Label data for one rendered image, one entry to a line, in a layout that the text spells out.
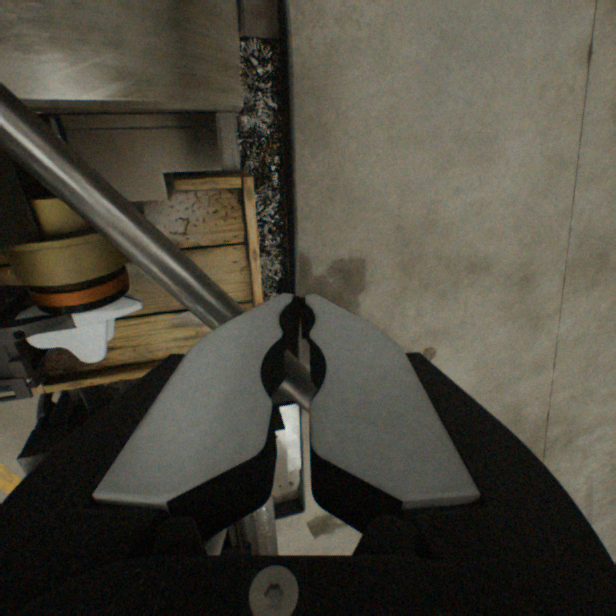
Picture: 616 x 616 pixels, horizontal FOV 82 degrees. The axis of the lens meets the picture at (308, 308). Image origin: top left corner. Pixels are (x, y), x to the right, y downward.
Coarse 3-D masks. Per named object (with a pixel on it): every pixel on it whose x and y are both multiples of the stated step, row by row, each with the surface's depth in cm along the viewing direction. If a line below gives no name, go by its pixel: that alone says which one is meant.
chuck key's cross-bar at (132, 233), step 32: (0, 96) 8; (0, 128) 8; (32, 128) 9; (32, 160) 9; (64, 160) 9; (64, 192) 9; (96, 192) 9; (96, 224) 9; (128, 224) 10; (128, 256) 10; (160, 256) 10; (192, 288) 10; (224, 320) 11; (288, 352) 12; (288, 384) 12
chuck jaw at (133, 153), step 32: (64, 128) 25; (96, 128) 25; (128, 128) 25; (160, 128) 25; (192, 128) 26; (96, 160) 26; (128, 160) 26; (160, 160) 26; (192, 160) 27; (128, 192) 27; (160, 192) 27
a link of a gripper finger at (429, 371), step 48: (432, 384) 8; (480, 432) 7; (480, 480) 6; (528, 480) 6; (432, 528) 5; (480, 528) 5; (528, 528) 5; (576, 528) 5; (480, 576) 5; (528, 576) 5; (576, 576) 5
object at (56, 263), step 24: (24, 192) 28; (48, 192) 30; (48, 216) 26; (72, 216) 27; (48, 240) 25; (72, 240) 26; (96, 240) 27; (24, 264) 26; (48, 264) 26; (72, 264) 27; (96, 264) 28; (120, 264) 30; (48, 288) 28; (72, 288) 28; (96, 288) 29; (120, 288) 31; (48, 312) 29; (72, 312) 29
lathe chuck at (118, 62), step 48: (0, 0) 13; (48, 0) 13; (96, 0) 14; (144, 0) 16; (192, 0) 18; (0, 48) 13; (48, 48) 14; (96, 48) 15; (144, 48) 16; (192, 48) 18; (48, 96) 14; (96, 96) 15; (144, 96) 17; (192, 96) 19; (240, 96) 24
